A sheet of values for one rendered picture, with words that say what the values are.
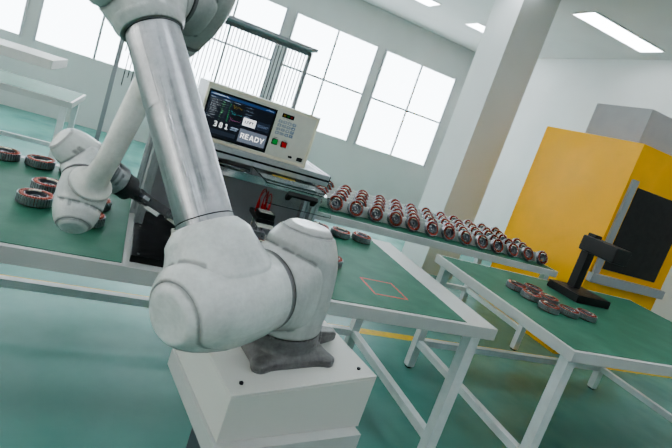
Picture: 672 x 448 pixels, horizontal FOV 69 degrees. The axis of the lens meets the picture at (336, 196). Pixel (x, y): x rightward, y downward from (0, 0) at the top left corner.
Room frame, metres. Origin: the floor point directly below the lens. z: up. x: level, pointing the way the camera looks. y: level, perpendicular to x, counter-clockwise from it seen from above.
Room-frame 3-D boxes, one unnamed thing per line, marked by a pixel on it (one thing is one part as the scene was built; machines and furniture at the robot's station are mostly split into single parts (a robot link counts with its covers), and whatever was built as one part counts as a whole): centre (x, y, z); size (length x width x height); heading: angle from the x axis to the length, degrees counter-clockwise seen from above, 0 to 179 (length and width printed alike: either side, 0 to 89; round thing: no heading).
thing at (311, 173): (1.99, 0.44, 1.09); 0.68 x 0.44 x 0.05; 114
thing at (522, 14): (5.68, -1.28, 1.65); 0.50 x 0.45 x 3.30; 24
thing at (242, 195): (1.93, 0.42, 0.92); 0.66 x 0.01 x 0.30; 114
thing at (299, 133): (1.99, 0.43, 1.22); 0.44 x 0.39 x 0.20; 114
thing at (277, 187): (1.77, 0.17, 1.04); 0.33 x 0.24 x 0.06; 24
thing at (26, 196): (1.56, 0.95, 0.77); 0.11 x 0.11 x 0.04
